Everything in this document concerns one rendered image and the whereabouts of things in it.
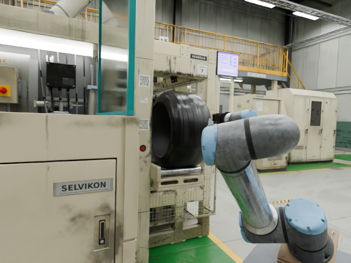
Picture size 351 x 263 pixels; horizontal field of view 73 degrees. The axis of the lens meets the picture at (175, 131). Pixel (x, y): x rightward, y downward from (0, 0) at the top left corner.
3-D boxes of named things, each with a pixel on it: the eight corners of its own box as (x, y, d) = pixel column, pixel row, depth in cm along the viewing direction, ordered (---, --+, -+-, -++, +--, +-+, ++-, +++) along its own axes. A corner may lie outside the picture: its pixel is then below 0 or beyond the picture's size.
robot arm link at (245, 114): (248, 130, 112) (244, 109, 112) (231, 131, 123) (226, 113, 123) (262, 126, 116) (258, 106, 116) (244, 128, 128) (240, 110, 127)
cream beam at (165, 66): (143, 69, 182) (143, 50, 181) (133, 74, 204) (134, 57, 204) (208, 78, 209) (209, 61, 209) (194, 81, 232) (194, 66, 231)
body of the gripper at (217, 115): (221, 115, 142) (235, 112, 131) (222, 129, 142) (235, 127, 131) (211, 114, 139) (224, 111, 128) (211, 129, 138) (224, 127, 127)
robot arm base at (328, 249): (331, 227, 112) (330, 216, 107) (337, 270, 99) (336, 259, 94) (287, 223, 121) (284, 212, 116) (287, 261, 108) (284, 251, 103)
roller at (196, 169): (155, 169, 161) (156, 176, 160) (158, 168, 157) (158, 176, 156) (199, 166, 177) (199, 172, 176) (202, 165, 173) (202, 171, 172)
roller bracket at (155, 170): (156, 182, 152) (157, 167, 152) (138, 169, 188) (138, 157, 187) (161, 181, 154) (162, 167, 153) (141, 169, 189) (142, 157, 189)
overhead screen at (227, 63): (217, 74, 550) (218, 50, 547) (215, 74, 554) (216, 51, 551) (237, 77, 573) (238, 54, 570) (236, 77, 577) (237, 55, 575)
